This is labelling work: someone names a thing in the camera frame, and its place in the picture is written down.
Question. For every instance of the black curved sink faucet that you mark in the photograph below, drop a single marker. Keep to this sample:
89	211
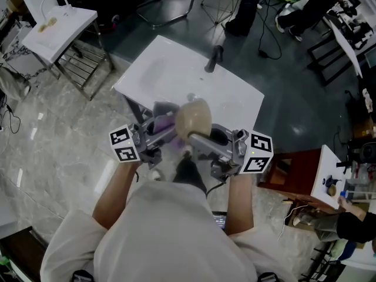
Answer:
214	59

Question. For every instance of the marble patterned board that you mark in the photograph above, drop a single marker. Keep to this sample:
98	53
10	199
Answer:
17	57

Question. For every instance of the black tap fixture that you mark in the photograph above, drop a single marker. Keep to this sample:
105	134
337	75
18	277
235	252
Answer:
342	164

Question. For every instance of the purple grey cloth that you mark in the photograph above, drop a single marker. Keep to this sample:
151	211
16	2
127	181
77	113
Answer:
164	109

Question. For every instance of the grey fabric bag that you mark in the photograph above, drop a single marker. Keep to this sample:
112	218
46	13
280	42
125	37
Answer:
14	82

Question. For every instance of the chrome drain stopper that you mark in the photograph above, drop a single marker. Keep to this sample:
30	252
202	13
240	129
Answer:
191	95

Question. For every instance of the black round appliance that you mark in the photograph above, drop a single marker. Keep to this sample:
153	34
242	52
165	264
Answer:
367	150

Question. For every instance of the black phone screen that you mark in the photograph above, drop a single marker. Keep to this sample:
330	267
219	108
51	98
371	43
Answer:
219	220

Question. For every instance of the small blue cup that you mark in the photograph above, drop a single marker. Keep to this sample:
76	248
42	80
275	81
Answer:
344	195

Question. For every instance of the dark blue teapot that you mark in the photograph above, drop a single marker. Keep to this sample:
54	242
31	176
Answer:
329	181

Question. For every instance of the small tan bowl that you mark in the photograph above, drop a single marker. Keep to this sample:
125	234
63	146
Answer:
332	191
43	28

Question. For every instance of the white crumpled paper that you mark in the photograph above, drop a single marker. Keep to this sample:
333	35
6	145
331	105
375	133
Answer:
367	98

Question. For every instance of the person's white shirt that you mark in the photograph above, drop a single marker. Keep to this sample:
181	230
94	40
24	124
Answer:
170	239

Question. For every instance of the dark brown wooden cabinet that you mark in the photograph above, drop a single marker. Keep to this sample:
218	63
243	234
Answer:
20	254

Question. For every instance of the brown cardboard box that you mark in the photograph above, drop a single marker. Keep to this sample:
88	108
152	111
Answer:
16	3

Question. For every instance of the person's right white shoe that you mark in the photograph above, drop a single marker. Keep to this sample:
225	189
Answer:
187	151

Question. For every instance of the white sink with white faucet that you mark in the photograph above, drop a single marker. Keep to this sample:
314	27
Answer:
64	25

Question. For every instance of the clear plastic bin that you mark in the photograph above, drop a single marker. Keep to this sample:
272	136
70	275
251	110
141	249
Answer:
362	172

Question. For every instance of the tan wooden bowl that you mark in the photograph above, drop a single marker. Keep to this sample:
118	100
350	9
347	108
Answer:
194	116

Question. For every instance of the steel sink stand with shelf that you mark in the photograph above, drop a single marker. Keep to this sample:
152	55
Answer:
109	57

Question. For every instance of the person's white shoe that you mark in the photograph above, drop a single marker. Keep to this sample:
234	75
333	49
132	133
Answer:
187	151
155	174

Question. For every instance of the person's right leg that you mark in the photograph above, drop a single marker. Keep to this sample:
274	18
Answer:
188	175

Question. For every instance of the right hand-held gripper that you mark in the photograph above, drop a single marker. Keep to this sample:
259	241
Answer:
255	154

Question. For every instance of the white slanted table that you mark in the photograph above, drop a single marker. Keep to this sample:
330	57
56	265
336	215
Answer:
349	51

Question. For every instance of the person's left white shoe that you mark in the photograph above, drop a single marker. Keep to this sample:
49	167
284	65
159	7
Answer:
155	174

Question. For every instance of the white arched faucet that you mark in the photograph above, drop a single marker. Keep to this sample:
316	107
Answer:
41	6

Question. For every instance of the person's left forearm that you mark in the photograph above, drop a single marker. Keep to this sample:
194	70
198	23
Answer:
114	198

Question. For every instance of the light green towel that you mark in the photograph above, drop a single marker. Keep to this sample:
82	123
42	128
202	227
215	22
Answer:
337	250

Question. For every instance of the white ceramic sink basin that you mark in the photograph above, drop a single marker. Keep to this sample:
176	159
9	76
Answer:
176	69

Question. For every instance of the black metal rack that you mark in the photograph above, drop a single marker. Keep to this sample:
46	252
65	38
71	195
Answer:
323	263

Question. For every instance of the white stone slab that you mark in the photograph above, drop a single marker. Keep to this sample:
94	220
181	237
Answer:
326	163

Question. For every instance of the person's right forearm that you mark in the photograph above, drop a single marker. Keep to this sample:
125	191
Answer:
239	207

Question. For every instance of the reddish wooden cabinet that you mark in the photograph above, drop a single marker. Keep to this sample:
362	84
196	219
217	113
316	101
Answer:
293	172

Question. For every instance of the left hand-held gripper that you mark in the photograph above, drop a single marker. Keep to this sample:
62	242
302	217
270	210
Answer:
124	145

